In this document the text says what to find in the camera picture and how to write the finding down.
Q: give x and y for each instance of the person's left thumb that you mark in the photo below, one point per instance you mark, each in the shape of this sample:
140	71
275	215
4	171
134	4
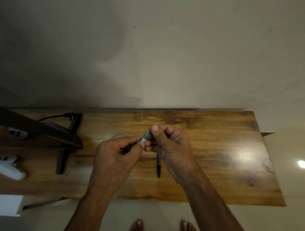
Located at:
132	145

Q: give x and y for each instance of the white game controller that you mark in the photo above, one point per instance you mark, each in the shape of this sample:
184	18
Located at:
13	167
19	134

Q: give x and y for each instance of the black monitor stand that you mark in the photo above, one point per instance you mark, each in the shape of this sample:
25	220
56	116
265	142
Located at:
63	159

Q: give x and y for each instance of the person's left hand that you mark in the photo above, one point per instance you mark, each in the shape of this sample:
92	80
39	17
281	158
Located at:
109	164

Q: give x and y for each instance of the person's right foot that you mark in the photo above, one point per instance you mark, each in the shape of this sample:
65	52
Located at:
188	226

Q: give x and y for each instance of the person's foot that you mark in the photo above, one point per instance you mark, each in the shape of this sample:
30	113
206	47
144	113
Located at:
137	225
188	226

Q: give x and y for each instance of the person's left foot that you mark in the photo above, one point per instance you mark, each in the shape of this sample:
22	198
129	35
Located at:
137	225

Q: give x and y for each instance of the white box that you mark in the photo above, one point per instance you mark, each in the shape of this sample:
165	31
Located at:
10	205

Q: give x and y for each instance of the person's right hand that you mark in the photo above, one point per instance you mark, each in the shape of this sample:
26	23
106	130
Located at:
176	152

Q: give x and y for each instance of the dark flat monitor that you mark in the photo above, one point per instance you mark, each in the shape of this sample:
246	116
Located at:
40	129

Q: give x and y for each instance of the black pen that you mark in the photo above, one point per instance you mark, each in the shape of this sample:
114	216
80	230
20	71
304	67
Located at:
158	166

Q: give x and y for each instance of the person's left forearm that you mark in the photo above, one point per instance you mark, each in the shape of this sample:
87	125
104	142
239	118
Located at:
93	209

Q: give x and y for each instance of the person's right thumb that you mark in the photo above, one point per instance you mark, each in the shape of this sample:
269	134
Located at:
157	134

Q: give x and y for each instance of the person's right forearm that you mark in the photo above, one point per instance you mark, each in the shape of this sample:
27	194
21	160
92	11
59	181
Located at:
209	204

